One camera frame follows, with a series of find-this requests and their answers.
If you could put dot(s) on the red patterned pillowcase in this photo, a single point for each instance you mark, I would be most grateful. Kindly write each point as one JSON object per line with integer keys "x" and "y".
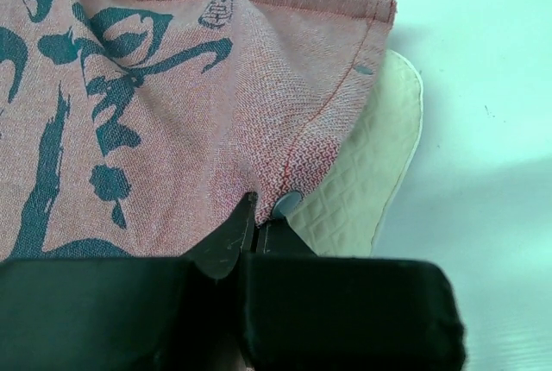
{"x": 134, "y": 127}

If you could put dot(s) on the cream pillow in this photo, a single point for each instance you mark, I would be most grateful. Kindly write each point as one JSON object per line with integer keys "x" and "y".
{"x": 345, "y": 214}

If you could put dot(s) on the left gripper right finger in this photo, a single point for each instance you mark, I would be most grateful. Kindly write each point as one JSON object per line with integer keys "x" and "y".
{"x": 277, "y": 237}

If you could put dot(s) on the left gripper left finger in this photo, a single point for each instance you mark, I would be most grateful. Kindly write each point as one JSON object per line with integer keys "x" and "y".
{"x": 219, "y": 252}

